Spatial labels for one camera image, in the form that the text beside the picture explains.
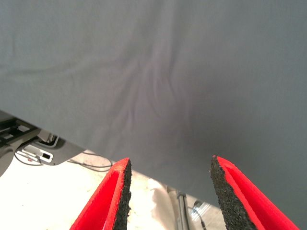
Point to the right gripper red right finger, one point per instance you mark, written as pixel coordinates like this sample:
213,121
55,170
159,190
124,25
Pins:
247,203

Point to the dark grey table cloth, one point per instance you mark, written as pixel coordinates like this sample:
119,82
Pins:
153,72

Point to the black robot torso frame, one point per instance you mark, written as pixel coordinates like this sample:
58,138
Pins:
9,134

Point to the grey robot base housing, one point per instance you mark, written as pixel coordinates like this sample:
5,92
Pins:
64,153

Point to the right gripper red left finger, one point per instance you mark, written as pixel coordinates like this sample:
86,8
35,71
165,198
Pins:
103,203

